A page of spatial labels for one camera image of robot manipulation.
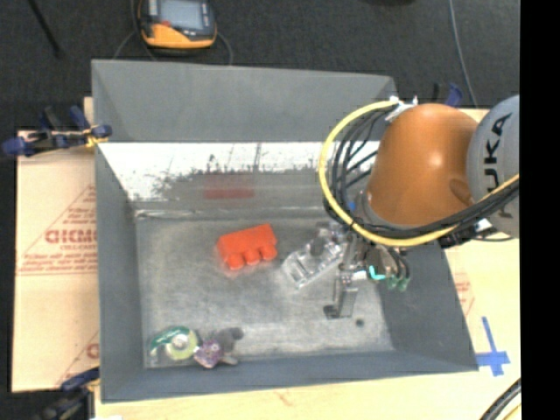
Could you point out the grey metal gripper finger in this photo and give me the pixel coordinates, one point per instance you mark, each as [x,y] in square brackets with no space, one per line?
[334,300]
[350,298]

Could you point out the clear plastic box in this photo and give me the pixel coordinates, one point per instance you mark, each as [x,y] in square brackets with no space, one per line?
[310,261]

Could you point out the grey metal bin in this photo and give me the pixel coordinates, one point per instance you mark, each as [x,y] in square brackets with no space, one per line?
[262,304]

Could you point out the red toy building block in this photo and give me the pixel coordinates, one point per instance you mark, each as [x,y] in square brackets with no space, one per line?
[245,245]

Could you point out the grey-brown toy animal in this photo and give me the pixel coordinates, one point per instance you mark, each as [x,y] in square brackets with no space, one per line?
[227,337]

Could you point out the purple small toy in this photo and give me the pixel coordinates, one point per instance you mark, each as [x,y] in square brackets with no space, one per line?
[209,353]

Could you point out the green round tape dispenser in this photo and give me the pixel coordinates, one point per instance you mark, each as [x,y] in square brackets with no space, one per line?
[175,344]

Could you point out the brown cardboard board red print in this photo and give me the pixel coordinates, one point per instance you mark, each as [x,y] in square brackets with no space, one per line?
[52,304]

